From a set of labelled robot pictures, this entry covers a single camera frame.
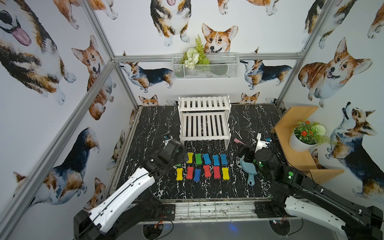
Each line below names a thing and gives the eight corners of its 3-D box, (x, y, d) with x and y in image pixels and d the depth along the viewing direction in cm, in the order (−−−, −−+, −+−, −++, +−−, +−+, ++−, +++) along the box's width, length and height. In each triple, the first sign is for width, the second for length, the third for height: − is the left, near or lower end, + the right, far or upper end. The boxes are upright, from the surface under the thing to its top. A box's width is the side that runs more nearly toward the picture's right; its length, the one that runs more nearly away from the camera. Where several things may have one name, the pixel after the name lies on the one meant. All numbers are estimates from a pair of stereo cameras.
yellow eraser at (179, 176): (176, 180, 86) (175, 178, 85) (177, 169, 90) (176, 168, 89) (182, 180, 86) (182, 178, 85) (183, 169, 90) (183, 168, 89)
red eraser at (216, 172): (213, 178, 87) (213, 176, 85) (213, 167, 91) (213, 166, 89) (220, 178, 87) (220, 176, 85) (219, 167, 91) (219, 166, 89)
